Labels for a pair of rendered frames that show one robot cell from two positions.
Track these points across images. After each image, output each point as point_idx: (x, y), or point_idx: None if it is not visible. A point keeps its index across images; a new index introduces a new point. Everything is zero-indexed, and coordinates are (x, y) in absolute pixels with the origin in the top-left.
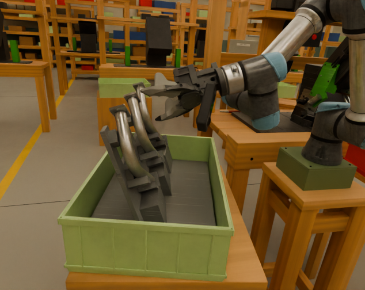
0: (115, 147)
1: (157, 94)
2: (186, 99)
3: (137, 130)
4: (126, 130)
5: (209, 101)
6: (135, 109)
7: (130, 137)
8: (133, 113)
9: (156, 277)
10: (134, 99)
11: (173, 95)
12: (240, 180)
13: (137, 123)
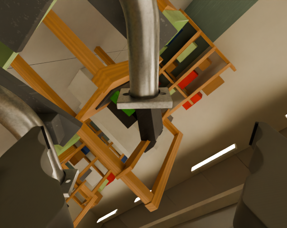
0: (116, 14)
1: (273, 140)
2: None
3: (26, 104)
4: (155, 35)
5: None
6: (52, 157)
7: (145, 13)
8: (52, 143)
9: None
10: (57, 179)
11: (269, 202)
12: None
13: (37, 121)
